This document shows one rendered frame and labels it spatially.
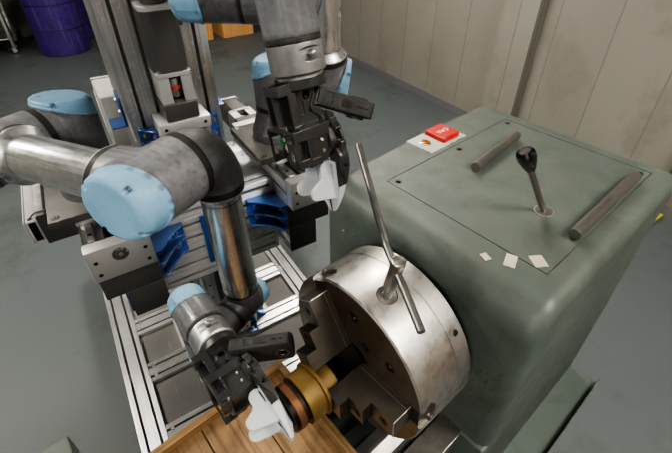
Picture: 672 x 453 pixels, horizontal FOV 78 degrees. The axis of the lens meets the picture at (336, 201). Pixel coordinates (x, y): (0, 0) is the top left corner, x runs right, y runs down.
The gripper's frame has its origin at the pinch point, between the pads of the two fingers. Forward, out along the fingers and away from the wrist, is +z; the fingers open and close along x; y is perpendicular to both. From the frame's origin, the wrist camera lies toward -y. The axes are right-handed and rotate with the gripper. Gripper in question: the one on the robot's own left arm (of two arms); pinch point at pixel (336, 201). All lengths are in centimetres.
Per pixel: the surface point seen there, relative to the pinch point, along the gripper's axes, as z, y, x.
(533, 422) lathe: 86, -44, 12
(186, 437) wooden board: 41, 32, -18
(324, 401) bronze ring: 27.0, 14.1, 7.2
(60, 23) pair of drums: -63, -61, -608
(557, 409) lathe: 87, -53, 14
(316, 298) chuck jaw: 14.6, 7.5, 0.2
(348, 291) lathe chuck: 12.3, 4.7, 5.5
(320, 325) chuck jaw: 18.6, 8.8, 1.7
